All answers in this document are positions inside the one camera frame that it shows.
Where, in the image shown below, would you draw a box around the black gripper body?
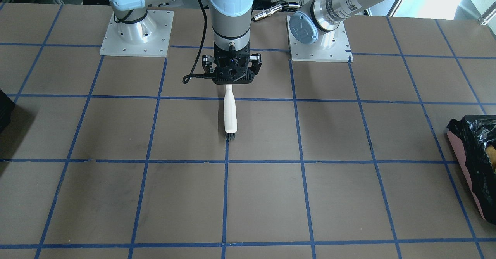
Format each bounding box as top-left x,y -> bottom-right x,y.
202,46 -> 262,85

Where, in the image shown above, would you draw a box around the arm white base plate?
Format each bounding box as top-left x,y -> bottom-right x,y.
100,10 -> 174,57
286,16 -> 354,63

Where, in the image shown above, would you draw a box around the white hand brush black bristles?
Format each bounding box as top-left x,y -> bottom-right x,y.
224,85 -> 238,141

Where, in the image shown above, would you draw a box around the bin with black trash bag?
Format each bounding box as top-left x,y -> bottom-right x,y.
446,115 -> 496,225

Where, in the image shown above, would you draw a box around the round golden bread roll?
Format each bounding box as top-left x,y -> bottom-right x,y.
485,144 -> 496,173

